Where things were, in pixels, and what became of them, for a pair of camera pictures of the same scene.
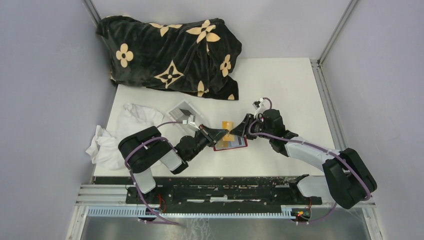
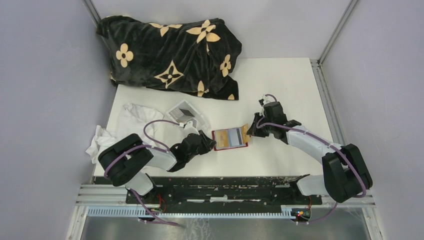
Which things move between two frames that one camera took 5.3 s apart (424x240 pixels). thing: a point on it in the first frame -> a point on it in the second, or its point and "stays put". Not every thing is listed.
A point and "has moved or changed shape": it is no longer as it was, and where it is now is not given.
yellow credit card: x=228 y=125 has moved or changed shape
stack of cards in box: x=180 y=114 stays put
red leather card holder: x=231 y=142 stays put
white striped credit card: x=238 y=141 stays put
